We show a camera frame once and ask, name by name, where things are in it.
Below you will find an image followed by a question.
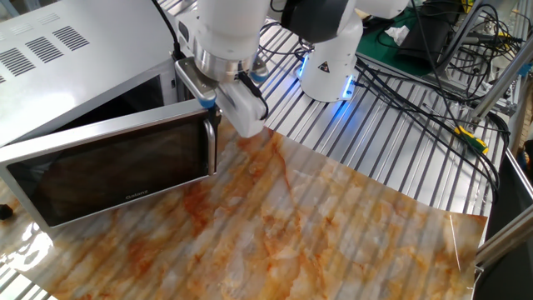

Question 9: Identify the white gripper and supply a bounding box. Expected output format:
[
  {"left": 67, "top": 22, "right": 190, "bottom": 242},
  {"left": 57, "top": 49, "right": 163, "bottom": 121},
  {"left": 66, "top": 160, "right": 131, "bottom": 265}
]
[{"left": 207, "top": 77, "right": 271, "bottom": 139}]

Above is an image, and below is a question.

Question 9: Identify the silver microwave oven body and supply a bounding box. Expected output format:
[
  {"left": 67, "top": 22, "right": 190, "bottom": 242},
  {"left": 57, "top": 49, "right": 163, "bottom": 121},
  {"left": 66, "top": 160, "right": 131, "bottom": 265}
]
[{"left": 0, "top": 0, "right": 209, "bottom": 148}]

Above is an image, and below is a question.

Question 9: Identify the orange marble pattern mat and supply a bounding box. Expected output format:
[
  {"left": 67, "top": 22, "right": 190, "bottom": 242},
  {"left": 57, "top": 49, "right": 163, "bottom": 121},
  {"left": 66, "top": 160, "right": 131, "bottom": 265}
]
[{"left": 0, "top": 116, "right": 488, "bottom": 300}]

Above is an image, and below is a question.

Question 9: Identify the green mat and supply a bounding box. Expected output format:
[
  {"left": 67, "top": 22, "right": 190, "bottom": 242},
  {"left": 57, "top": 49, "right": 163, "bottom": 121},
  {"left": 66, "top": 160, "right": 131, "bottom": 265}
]
[{"left": 356, "top": 7, "right": 434, "bottom": 78}]

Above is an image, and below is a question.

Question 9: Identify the crumpled white paper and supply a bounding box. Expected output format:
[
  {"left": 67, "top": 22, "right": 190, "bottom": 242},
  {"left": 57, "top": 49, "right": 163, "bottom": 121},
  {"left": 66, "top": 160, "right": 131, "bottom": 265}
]
[{"left": 383, "top": 24, "right": 411, "bottom": 47}]

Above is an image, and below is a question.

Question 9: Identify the black box device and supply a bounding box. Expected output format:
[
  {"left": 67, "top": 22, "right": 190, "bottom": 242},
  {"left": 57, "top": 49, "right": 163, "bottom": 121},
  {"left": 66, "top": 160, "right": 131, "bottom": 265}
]
[{"left": 395, "top": 14, "right": 464, "bottom": 70}]

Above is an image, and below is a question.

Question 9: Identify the grey metal tube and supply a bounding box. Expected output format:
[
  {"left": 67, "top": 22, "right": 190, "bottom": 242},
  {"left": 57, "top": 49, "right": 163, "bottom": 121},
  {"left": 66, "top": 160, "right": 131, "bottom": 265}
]
[{"left": 436, "top": 0, "right": 489, "bottom": 73}]

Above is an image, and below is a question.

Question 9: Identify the aluminium profile bar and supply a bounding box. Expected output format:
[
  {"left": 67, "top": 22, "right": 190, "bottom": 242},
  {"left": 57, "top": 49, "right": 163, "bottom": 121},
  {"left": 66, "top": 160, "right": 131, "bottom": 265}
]
[{"left": 476, "top": 215, "right": 533, "bottom": 268}]

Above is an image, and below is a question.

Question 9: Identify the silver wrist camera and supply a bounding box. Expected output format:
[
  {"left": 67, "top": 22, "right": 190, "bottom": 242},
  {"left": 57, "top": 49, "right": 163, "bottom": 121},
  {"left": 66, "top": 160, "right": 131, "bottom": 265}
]
[{"left": 173, "top": 57, "right": 219, "bottom": 111}]

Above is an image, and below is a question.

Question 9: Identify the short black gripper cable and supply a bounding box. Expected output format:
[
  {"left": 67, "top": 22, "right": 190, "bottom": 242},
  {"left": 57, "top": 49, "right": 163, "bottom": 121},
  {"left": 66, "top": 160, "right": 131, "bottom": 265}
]
[{"left": 238, "top": 72, "right": 270, "bottom": 122}]

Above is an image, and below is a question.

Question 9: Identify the thin black cable loop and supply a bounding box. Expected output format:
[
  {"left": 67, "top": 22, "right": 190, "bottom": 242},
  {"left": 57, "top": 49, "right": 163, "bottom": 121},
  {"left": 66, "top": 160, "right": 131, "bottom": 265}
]
[{"left": 257, "top": 21, "right": 316, "bottom": 62}]

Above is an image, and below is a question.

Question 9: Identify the black camera cable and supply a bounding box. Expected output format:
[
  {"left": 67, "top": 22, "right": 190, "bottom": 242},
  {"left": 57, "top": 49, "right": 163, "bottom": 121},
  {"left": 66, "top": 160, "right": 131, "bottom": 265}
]
[{"left": 151, "top": 0, "right": 186, "bottom": 60}]

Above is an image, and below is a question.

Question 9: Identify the thick black cable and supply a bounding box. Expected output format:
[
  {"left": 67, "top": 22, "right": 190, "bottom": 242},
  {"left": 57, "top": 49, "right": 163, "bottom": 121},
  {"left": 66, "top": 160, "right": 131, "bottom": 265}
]
[{"left": 355, "top": 57, "right": 501, "bottom": 202}]

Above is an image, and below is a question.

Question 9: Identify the yellow green handled screwdriver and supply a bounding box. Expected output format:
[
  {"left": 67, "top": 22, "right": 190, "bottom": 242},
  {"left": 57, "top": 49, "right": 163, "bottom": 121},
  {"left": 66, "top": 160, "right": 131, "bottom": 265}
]
[{"left": 422, "top": 102, "right": 490, "bottom": 155}]

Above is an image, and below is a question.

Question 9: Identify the aluminium frame post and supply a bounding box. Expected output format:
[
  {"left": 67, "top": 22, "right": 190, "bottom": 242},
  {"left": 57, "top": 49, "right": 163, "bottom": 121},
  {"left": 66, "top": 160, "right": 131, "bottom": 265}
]
[{"left": 469, "top": 41, "right": 533, "bottom": 123}]

